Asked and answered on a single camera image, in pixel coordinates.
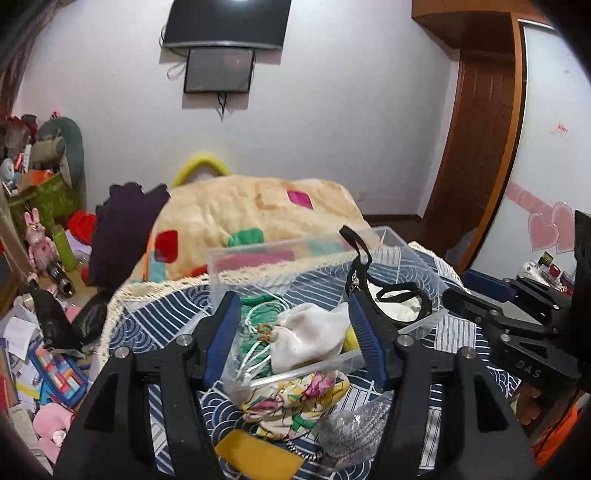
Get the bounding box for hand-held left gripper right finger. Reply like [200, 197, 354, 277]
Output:
[346, 292, 539, 480]

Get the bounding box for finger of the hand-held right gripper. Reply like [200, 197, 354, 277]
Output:
[442, 286, 560, 340]
[503, 277, 572, 311]

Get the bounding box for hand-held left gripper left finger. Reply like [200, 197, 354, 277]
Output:
[53, 291, 243, 480]

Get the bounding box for white sock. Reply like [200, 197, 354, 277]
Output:
[270, 302, 354, 373]

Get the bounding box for clear plastic box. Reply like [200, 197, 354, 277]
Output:
[206, 225, 450, 385]

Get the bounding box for person's right forearm orange sleeve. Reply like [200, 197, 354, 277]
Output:
[531, 406, 581, 457]

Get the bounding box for person's right hand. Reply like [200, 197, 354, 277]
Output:
[516, 387, 548, 418]

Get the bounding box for yellow-green cloth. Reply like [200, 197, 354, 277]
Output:
[342, 323, 362, 352]

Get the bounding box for black bra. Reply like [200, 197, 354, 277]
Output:
[339, 225, 439, 331]

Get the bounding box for pink heart stickers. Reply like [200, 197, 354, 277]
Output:
[529, 202, 576, 254]

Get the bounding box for blue wave-pattern blanket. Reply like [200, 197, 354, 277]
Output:
[99, 240, 522, 480]

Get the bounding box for floral cloth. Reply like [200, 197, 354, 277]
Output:
[240, 369, 352, 439]

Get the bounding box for beige fleece blanket colour patches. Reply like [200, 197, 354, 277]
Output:
[131, 175, 373, 283]

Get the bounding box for yellow cloth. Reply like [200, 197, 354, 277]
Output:
[215, 429, 301, 480]

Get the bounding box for dark purple cloth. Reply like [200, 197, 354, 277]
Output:
[88, 182, 171, 288]

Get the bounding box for colourful striped box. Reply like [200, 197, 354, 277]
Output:
[28, 344, 89, 409]

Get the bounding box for black bag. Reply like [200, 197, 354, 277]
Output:
[30, 286, 110, 352]

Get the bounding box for red cloth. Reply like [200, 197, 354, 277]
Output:
[68, 210, 99, 246]

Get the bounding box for green bottle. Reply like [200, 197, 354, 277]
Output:
[51, 225, 77, 272]

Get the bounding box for pink plush toy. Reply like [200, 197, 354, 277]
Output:
[32, 404, 77, 454]

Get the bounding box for white sliding door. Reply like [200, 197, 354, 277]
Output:
[471, 21, 591, 289]

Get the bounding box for pink rabbit toy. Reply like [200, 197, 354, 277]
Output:
[24, 208, 59, 278]

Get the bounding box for green cardboard box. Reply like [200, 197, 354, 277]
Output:
[9, 171, 80, 223]

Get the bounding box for grey plush toy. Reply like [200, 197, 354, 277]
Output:
[37, 117, 86, 186]

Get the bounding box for green cloth with white cord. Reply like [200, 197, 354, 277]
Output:
[238, 295, 288, 385]

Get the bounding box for yellow plush ring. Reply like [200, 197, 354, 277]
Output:
[171, 152, 234, 188]

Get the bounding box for small wall screen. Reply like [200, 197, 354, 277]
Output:
[183, 46, 256, 96]

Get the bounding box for black wall television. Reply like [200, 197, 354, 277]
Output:
[164, 0, 293, 51]

